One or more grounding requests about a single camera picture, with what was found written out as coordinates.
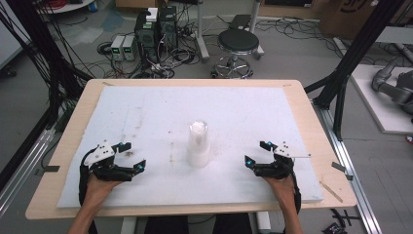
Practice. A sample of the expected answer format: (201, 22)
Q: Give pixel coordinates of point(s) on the white round table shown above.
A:
(65, 7)

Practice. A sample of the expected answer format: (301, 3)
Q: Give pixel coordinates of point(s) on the black flat device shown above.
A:
(240, 21)

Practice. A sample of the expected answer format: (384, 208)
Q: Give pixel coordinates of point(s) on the black computer tower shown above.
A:
(168, 27)
(146, 35)

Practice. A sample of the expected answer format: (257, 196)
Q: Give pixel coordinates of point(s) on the black round stool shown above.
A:
(238, 42)

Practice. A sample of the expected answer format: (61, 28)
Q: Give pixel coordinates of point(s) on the small white box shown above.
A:
(151, 14)

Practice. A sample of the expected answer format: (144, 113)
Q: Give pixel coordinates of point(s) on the aluminium floor rail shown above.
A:
(26, 162)
(350, 169)

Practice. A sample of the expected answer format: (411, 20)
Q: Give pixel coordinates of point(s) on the brown cardboard box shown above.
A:
(344, 16)

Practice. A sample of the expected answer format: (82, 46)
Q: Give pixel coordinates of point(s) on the grey desk leg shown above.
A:
(201, 32)
(256, 26)

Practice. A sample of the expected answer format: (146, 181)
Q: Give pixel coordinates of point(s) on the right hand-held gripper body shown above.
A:
(279, 164)

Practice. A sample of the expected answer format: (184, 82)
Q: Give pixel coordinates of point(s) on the small black device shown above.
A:
(334, 228)

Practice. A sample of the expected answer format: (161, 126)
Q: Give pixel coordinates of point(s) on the white floor platform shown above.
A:
(376, 107)

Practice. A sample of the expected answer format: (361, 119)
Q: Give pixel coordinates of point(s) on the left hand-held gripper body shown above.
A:
(103, 170)

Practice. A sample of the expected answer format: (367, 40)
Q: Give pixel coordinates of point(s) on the grey bench power supply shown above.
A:
(129, 48)
(117, 47)

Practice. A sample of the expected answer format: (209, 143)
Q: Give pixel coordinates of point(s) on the black tape strip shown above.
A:
(52, 168)

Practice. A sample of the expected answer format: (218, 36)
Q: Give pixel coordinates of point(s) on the person's left hand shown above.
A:
(99, 190)

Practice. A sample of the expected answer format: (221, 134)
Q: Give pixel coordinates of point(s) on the person's right hand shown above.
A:
(281, 190)

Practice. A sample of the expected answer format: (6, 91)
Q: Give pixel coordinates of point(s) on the stack of clear plastic cups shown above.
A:
(198, 146)

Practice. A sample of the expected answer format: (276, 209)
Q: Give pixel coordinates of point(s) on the white foam mat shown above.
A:
(162, 107)

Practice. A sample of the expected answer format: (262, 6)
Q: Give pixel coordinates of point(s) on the white table leg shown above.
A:
(129, 226)
(263, 222)

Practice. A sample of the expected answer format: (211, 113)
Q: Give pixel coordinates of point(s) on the light wooden table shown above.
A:
(328, 136)

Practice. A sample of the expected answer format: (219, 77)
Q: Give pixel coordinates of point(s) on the grey tape strip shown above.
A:
(339, 167)

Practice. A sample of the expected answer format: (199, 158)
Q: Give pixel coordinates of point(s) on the black metal frame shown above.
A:
(357, 45)
(35, 42)

